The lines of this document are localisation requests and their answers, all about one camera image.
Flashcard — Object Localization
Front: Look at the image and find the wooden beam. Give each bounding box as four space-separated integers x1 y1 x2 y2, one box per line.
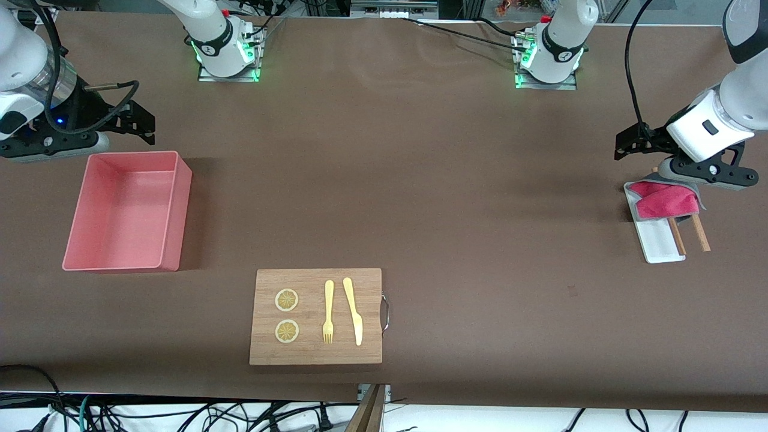
345 384 386 432

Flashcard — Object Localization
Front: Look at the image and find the red and grey cloth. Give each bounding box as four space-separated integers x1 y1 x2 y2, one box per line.
627 177 707 220

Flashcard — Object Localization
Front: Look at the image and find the long black table cable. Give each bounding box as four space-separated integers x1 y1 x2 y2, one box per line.
398 17 530 53

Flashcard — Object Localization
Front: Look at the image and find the brown table cover sheet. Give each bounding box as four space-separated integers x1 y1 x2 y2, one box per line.
0 11 768 413

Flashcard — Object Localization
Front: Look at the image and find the wooden cutting board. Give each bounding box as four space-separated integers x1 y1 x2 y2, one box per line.
249 268 383 365

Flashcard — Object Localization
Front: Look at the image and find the pink plastic bin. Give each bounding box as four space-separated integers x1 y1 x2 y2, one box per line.
62 151 193 272

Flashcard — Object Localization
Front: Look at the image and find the black looped floor cable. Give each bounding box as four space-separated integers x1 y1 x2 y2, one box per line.
0 364 65 432

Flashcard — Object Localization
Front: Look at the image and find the yellow plastic fork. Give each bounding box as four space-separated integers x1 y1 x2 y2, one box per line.
322 280 335 344

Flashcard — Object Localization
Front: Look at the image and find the white rectangular tray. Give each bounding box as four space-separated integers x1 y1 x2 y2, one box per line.
624 180 686 264

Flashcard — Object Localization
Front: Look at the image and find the yellow plastic knife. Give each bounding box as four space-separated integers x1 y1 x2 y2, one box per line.
343 277 364 347

